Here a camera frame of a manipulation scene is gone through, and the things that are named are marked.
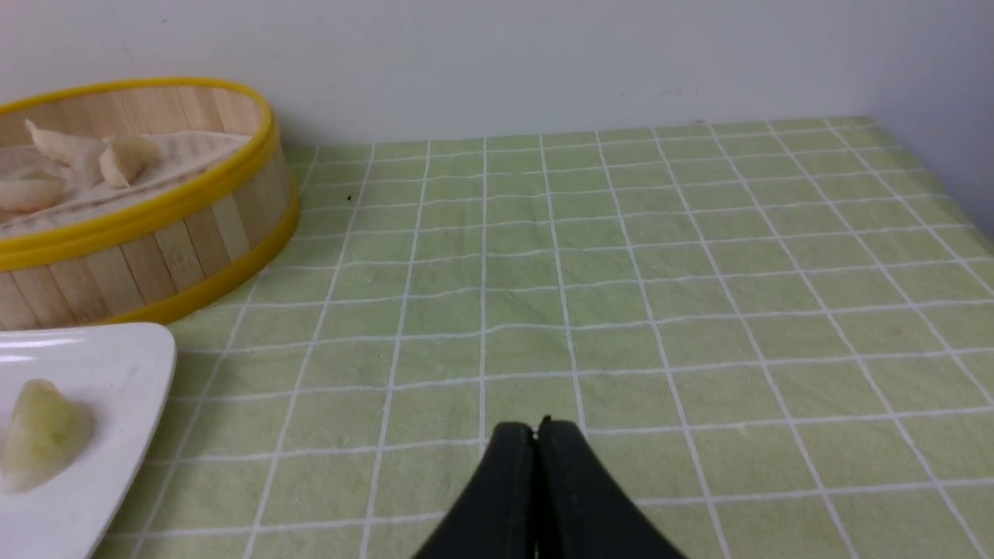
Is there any white dumpling in steamer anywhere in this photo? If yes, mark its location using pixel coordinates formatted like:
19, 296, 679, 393
24, 120, 106, 189
1, 167, 65, 214

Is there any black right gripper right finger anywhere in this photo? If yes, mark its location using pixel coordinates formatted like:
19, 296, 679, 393
536, 416, 685, 558

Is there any steamed dumpling on plate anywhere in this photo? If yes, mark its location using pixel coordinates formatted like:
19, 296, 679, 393
2, 379, 96, 495

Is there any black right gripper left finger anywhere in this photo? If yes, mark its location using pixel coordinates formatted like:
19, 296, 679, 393
415, 422, 537, 558

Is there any green checkered tablecloth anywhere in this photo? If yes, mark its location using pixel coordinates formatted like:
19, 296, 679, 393
96, 117, 993, 558

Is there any white square plate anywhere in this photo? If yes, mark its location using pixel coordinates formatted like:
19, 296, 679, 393
1, 322, 177, 558

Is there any bamboo steamer basket yellow rim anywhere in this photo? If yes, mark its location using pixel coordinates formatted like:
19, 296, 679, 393
1, 77, 301, 332

